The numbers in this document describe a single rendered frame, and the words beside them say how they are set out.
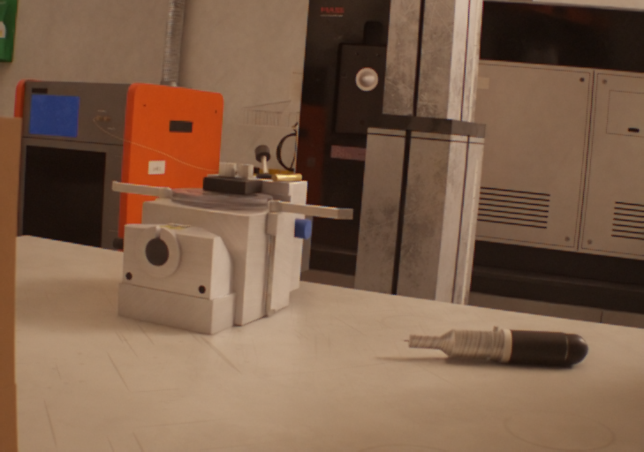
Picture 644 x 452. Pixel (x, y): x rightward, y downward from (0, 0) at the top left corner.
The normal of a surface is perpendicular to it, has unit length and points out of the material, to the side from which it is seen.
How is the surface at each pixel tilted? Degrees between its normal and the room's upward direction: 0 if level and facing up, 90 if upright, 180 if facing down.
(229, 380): 0
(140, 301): 90
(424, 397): 0
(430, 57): 90
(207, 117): 90
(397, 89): 90
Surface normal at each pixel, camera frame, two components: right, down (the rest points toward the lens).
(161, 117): 0.93, 0.11
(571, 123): -0.36, 0.06
